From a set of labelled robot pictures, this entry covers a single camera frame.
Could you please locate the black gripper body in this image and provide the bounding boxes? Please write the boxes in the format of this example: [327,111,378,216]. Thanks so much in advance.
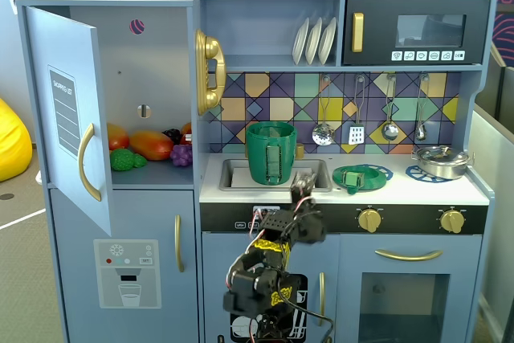
[289,186,322,219]

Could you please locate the green round lid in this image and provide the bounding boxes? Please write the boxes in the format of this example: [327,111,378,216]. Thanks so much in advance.
[332,163,387,195]

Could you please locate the metal slotted spoon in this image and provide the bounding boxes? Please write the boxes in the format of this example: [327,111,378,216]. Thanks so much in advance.
[312,74,336,146]

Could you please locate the metal slotted spatula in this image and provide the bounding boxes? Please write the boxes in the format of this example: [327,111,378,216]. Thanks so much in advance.
[348,74,366,146]

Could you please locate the gold stove knob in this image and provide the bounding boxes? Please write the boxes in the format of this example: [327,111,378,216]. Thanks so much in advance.
[439,208,467,235]
[357,206,382,235]

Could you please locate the grey toy sink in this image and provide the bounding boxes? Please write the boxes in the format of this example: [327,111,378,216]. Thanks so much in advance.
[219,157,333,194]

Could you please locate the metal ladle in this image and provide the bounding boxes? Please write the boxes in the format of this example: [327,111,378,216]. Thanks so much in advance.
[381,73,399,141]

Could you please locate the purple toy grapes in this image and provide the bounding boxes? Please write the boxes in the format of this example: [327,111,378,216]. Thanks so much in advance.
[169,144,193,167]

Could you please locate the steel toy pot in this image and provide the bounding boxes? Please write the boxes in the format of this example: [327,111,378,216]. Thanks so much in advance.
[411,149,475,181]

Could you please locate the white toy plate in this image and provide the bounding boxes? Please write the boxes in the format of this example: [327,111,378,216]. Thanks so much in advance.
[317,16,337,66]
[292,17,310,66]
[304,17,324,66]

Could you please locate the black white dishwasher sticker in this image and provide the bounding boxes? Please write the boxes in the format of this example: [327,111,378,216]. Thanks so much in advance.
[230,274,308,342]

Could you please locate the orange toy mango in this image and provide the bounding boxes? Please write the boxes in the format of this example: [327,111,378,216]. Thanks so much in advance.
[128,129,174,162]

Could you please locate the gold toy telephone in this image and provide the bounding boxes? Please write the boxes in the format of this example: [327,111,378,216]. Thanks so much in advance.
[195,28,228,116]

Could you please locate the blue toy kitchen unit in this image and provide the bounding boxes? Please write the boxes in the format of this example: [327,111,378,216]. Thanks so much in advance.
[15,0,499,343]

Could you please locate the green toy vegetable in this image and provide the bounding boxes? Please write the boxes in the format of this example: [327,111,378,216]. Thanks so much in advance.
[110,148,149,172]

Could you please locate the orange red toy peach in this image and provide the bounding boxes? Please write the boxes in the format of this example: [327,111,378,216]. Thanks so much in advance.
[106,123,130,151]

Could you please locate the grey ice dispenser sticker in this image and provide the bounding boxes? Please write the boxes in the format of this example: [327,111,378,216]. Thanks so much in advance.
[93,239,162,310]

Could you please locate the black toy microwave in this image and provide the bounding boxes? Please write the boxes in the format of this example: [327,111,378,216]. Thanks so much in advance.
[341,0,492,67]

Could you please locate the grey shopping list sticker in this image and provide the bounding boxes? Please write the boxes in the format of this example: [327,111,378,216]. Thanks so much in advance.
[47,64,78,161]

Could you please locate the blue fridge door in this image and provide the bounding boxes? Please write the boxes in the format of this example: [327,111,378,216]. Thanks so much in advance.
[24,5,112,238]

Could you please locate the yellow beanbag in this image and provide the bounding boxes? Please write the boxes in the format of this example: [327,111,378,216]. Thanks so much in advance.
[0,97,33,182]

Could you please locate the green recipient with handle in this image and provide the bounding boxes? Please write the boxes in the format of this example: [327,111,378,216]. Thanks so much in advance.
[245,120,299,186]

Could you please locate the red white wire bundle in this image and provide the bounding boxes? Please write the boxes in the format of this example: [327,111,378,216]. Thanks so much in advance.
[247,208,268,246]

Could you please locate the gold straight cabinet handle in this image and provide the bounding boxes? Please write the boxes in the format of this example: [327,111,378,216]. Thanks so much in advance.
[318,272,326,327]

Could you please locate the black cable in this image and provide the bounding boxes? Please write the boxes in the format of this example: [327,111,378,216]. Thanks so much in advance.
[287,302,335,343]

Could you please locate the gold oven handle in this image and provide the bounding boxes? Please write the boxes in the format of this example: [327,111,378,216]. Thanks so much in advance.
[375,249,444,263]

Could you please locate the gold straight freezer handle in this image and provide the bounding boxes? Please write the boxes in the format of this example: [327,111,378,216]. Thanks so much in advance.
[174,214,185,273]

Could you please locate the gold microwave handle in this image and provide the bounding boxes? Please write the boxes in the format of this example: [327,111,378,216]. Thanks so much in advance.
[352,12,365,54]

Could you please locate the gold curved fridge door handle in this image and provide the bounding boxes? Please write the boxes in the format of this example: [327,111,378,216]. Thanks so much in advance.
[78,122,102,202]

